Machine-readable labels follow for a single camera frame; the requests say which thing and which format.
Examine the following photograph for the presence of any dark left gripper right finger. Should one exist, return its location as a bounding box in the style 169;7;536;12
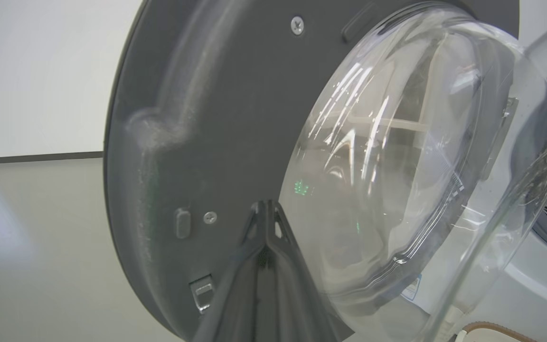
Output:
259;200;353;342

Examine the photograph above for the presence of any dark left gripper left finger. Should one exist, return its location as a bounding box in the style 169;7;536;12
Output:
193;200;267;342

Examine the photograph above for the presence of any grey washing machine door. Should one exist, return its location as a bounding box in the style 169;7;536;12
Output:
104;0;547;342

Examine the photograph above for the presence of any white front-load washing machine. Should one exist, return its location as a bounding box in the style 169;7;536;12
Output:
399;9;547;342

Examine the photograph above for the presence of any blue energy label sticker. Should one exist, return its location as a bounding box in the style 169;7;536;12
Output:
402;275;422;303

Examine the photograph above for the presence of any white perforated laundry basket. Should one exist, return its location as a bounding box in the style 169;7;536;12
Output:
454;322;538;342

